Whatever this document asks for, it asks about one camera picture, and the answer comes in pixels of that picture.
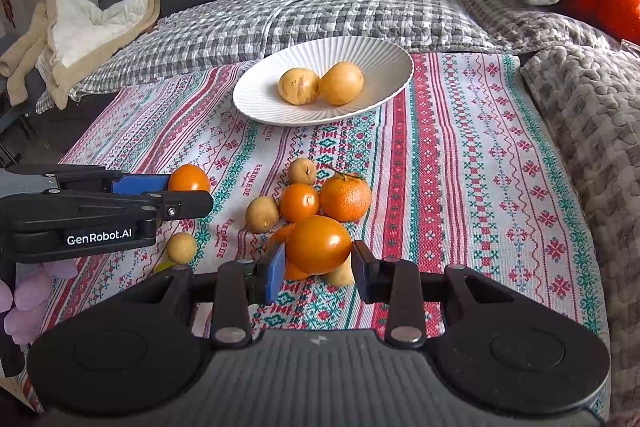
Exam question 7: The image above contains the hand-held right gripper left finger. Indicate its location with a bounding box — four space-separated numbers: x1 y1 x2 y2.
125 241 288 350

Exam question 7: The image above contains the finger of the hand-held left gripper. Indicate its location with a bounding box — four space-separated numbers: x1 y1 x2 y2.
0 189 214 235
7 164 172 194

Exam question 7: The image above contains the beige blanket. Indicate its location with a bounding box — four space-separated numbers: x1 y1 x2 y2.
0 0 161 110

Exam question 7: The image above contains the orange plush cushion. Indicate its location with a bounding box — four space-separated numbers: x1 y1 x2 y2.
555 0 640 46

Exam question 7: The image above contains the orange tomato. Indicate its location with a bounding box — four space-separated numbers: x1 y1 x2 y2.
286 215 353 276
168 164 211 194
279 183 320 223

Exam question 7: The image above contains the grey knitted blanket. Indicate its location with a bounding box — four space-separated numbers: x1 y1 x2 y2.
520 44 640 418

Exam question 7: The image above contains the white ribbed plate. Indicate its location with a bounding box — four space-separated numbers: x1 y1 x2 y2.
232 37 415 125

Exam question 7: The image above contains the tangerine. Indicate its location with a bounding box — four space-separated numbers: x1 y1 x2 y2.
320 172 373 223
270 224 312 281

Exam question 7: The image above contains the dark stand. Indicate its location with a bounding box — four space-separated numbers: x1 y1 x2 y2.
0 72 46 168

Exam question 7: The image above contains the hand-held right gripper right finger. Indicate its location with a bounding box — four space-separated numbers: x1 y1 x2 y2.
350 241 531 343

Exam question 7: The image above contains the striped patterned cloth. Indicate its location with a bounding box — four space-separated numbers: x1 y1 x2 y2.
15 52 613 423

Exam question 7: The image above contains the grey checked quilt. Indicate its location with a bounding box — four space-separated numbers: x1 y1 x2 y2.
35 0 613 112

